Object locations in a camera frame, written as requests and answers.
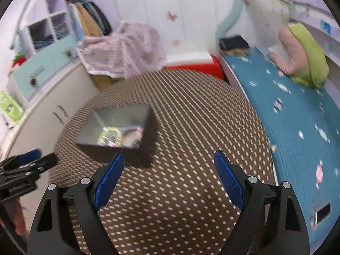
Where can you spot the beige curved cabinet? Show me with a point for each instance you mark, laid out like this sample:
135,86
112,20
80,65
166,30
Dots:
44,121

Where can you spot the purple open shelf unit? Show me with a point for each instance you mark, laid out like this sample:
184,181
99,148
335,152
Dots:
41,23

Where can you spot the light blue drawer unit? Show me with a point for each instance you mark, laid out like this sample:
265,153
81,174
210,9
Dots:
36,71

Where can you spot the hanging clothes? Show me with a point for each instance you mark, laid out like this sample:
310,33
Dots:
88,20

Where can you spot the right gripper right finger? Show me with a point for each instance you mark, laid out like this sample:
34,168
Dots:
271,220

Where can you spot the red storage stool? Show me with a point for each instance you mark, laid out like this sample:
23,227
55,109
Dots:
213,68

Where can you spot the blue patterned bed sheet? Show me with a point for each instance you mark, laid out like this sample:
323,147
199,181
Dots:
302,125

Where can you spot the cardboard box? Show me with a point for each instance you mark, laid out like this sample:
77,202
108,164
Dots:
104,82

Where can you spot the teal bed frame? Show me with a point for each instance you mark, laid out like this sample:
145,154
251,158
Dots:
230,20

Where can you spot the grey metal tin box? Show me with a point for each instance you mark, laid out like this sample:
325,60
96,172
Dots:
127,129

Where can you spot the white wardrobe doors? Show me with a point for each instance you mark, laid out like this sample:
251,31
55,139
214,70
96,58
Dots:
185,26

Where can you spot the pink checkered cover cloth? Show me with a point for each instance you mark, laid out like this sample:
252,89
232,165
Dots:
133,49

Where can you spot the green white package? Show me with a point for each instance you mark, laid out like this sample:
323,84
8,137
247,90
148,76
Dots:
10,108

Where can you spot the person's left hand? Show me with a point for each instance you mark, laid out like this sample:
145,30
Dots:
19,221

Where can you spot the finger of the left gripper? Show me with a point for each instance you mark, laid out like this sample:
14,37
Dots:
33,169
22,159

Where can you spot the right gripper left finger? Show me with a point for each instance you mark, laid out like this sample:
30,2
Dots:
52,230

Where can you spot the pink green plush toy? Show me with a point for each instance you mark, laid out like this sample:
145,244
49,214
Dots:
300,57

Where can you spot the folded dark clothes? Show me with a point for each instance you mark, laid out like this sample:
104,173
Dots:
233,46

